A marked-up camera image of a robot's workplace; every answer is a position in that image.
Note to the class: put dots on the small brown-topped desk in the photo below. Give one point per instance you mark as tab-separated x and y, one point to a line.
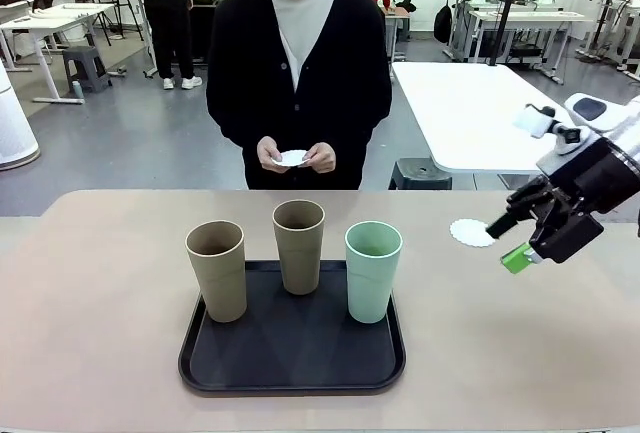
397	12

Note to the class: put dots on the black vertical stand pole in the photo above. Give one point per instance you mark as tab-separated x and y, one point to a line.
507	8

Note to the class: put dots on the white scalloped paper coaster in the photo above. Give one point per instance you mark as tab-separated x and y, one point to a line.
467	233
290	158

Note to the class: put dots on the grey plastic stool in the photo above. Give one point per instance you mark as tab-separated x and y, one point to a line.
85	68

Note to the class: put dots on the long white lab desk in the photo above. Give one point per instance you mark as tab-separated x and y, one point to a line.
525	17

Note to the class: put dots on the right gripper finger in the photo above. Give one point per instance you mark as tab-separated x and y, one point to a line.
530	198
565	238

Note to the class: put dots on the person in black cardigan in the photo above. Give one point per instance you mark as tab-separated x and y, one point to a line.
300	78

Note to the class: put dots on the tan cup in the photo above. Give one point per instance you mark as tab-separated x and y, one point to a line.
220	283
300	263

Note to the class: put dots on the pale green cup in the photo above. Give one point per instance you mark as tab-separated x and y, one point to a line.
372	283

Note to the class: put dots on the person in grey hoodie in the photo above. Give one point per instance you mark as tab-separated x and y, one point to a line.
165	13

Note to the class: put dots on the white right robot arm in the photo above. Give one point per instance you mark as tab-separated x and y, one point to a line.
625	118

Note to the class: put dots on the black plastic tray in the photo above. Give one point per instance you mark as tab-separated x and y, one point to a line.
300	353

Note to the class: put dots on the person's right forearm black sleeve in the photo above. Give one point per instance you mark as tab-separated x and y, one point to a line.
230	128

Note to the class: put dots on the person's left hand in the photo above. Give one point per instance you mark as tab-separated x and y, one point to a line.
322	158

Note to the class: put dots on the white desk with metal legs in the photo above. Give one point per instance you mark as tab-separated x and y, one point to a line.
55	15

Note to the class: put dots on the person's left forearm black sleeve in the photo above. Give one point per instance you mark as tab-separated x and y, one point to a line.
365	128

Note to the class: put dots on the small bottle on floor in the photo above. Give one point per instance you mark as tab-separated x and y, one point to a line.
77	89

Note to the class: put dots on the person's right hand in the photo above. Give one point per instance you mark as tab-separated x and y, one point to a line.
267	153

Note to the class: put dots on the black backpack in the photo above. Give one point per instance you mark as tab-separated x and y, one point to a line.
443	23

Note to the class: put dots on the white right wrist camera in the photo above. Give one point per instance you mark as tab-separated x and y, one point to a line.
532	122

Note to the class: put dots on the white cylindrical air purifier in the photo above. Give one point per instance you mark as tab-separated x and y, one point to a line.
15	123

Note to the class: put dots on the large white table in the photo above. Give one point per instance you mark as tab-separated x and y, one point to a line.
475	113

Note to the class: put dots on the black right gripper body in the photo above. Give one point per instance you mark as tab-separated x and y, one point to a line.
595	178

